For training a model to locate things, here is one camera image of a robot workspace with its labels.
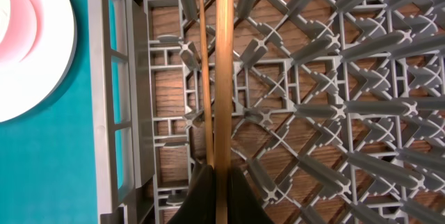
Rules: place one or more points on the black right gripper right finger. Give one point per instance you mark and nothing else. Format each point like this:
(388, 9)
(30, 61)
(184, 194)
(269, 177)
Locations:
(243, 207)

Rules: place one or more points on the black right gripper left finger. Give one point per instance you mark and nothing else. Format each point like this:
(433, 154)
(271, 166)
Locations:
(199, 207)

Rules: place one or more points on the wooden chopstick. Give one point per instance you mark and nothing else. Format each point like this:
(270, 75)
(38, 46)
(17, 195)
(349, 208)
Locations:
(223, 103)
(206, 88)

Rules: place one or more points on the grey dishwasher rack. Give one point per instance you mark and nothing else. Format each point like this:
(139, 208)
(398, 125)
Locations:
(371, 81)

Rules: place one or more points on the teal serving tray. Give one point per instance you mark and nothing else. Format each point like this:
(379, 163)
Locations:
(70, 158)

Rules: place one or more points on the pink plate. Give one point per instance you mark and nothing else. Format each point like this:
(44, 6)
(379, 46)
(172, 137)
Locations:
(25, 84)

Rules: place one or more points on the pink bowl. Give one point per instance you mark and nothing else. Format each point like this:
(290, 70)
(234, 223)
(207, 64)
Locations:
(23, 31)

